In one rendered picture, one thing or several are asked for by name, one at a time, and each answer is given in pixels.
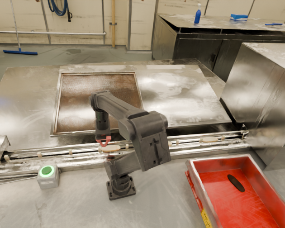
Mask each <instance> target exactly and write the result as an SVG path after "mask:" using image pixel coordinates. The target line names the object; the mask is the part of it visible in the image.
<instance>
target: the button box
mask: <svg viewBox="0 0 285 228"><path fill-rule="evenodd" d="M45 166H47V165H44V166H40V167H39V171H38V176H37V182H38V184H39V186H40V189H49V188H56V187H58V182H59V176H60V174H61V169H58V167H57V164H53V165H49V166H52V167H53V168H54V172H53V173H52V174H51V175H50V176H48V177H42V176H41V175H40V170H41V169H42V168H43V167H45Z"/></svg>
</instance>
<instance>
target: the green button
mask: <svg viewBox="0 0 285 228"><path fill-rule="evenodd" d="M41 172H42V174H43V175H48V174H50V173H51V172H52V168H51V167H50V166H46V167H44V168H43V169H42V171H41Z"/></svg>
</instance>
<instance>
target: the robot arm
mask: <svg viewBox="0 0 285 228"><path fill-rule="evenodd" d="M89 103H90V105H91V107H92V109H93V111H95V117H96V120H95V139H96V141H97V142H98V143H99V144H100V145H101V146H102V147H106V145H107V144H108V142H109V141H110V140H111V136H110V121H109V114H110V115H111V116H112V117H114V118H115V119H116V120H117V121H118V127H119V133H120V134H121V135H122V136H123V137H124V138H125V139H126V140H127V141H130V140H131V141H132V144H133V147H134V150H135V151H134V152H132V153H130V154H127V155H123V156H121V157H118V158H116V159H113V160H110V161H107V162H105V163H104V165H105V169H106V173H107V176H108V178H109V181H107V182H106V186H107V191H108V196H109V200H111V201H112V200H117V199H120V198H124V197H128V196H132V195H135V194H136V188H135V184H134V181H133V178H132V177H131V176H129V175H128V174H130V173H132V172H134V171H137V170H142V171H143V172H144V171H148V170H149V169H151V168H154V167H156V166H158V165H161V164H163V163H166V162H170V161H171V155H170V149H169V144H168V140H167V134H166V129H167V128H168V120H167V117H166V116H165V115H163V114H161V113H159V112H157V111H155V110H154V111H150V112H148V111H146V110H144V109H138V108H136V107H134V106H132V105H130V104H128V103H126V102H124V101H122V100H120V99H118V98H117V97H115V96H113V94H112V93H111V92H110V91H109V90H103V91H98V92H93V93H91V96H89ZM100 135H101V136H100ZM101 140H106V142H105V144H104V145H103V143H102V142H101Z"/></svg>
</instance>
